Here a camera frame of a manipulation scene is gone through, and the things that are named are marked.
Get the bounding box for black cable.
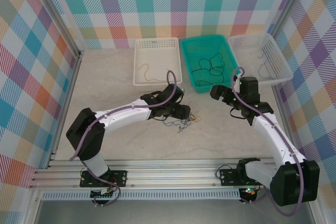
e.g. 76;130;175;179
191;65;225;89
197;52;226;77

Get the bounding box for translucent plastic basket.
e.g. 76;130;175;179
227;33;294;87

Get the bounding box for white plastic basket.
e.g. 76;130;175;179
133;37;183;86

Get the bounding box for teal plastic basket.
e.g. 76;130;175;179
180;35;244;94

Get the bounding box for small circuit board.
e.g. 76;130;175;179
90;187;117;199
239;186;258;197

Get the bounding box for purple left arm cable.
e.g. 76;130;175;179
69;70;180;207

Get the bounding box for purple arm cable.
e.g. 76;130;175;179
69;70;180;207
232;67;306;217

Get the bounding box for aluminium frame side rail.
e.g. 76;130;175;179
46;50;84;169
271;86;301;155

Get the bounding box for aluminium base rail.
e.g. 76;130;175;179
28;158;320;190

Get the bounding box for aluminium frame post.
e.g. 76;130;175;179
31;0;86;59
267;0;314;40

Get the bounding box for white slotted cable duct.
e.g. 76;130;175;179
41;188;241;201

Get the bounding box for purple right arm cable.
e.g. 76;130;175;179
232;67;306;217

